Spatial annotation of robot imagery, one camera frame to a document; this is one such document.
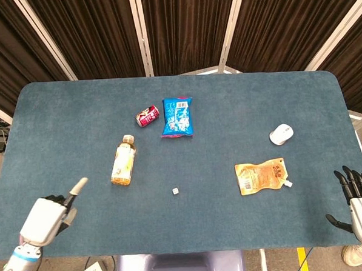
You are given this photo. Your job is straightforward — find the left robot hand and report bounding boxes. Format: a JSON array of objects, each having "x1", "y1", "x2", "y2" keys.
[{"x1": 16, "y1": 177, "x2": 93, "y2": 249}]

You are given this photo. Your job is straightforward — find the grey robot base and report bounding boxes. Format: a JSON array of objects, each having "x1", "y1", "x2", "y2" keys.
[{"x1": 114, "y1": 248, "x2": 247, "y2": 271}]

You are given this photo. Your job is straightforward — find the white sneaker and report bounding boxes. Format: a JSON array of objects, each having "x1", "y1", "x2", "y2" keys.
[{"x1": 340, "y1": 244, "x2": 362, "y2": 267}]

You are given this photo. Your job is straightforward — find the yellow tea bottle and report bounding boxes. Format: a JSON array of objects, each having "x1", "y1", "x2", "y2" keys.
[{"x1": 108, "y1": 133, "x2": 139, "y2": 187}]

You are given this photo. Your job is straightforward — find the orange spout pouch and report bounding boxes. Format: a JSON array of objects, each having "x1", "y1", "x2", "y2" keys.
[{"x1": 234, "y1": 157, "x2": 295, "y2": 196}]

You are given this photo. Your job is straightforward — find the white computer mouse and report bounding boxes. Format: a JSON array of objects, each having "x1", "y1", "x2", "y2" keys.
[{"x1": 269, "y1": 123, "x2": 295, "y2": 146}]

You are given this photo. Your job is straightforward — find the red drink can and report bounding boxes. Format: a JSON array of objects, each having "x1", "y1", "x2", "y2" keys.
[{"x1": 134, "y1": 104, "x2": 161, "y2": 128}]

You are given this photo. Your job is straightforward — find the blue felt table mat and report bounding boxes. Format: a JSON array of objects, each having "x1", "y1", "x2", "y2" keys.
[{"x1": 0, "y1": 65, "x2": 362, "y2": 264}]

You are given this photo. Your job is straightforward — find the blue snack bag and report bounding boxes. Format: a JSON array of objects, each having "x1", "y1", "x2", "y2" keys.
[{"x1": 158, "y1": 96, "x2": 196, "y2": 140}]

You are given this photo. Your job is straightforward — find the brown pleated curtain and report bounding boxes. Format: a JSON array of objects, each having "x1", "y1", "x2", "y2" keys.
[{"x1": 0, "y1": 0, "x2": 362, "y2": 133}]

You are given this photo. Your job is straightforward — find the white partition frame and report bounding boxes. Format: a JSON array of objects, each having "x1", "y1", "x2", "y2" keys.
[{"x1": 127, "y1": 0, "x2": 155, "y2": 78}]

